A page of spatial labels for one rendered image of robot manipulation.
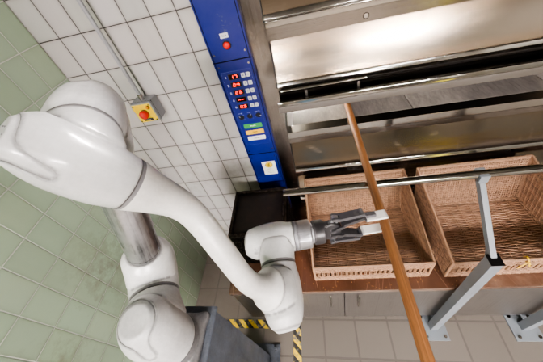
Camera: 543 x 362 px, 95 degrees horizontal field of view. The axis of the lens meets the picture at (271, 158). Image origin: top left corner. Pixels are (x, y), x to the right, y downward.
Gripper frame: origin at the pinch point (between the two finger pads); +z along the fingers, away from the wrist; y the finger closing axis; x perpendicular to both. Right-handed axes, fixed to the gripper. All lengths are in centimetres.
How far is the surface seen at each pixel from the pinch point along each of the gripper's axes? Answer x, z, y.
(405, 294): 20.8, -1.1, 1.8
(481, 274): 9, 41, 32
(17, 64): -58, -115, -49
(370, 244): -25, 17, 60
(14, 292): 0, -120, 6
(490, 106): -45, 71, -4
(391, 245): 7.9, 1.5, 0.8
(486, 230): 0.7, 42.4, 16.2
